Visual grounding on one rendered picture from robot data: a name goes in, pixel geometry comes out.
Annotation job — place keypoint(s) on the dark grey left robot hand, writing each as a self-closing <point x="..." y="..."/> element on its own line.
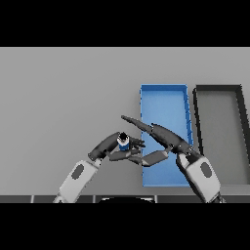
<point x="105" y="145"/>

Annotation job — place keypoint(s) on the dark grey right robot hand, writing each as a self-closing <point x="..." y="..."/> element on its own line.
<point x="166" y="136"/>

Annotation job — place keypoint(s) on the blue pipe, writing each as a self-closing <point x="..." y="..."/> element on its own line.
<point x="123" y="142"/>

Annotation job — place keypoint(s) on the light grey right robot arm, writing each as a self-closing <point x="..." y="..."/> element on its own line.
<point x="201" y="177"/>

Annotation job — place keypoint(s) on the blue bin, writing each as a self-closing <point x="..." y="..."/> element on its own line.
<point x="164" y="104"/>

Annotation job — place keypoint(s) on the dark grey bin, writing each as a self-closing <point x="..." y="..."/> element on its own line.
<point x="221" y="130"/>

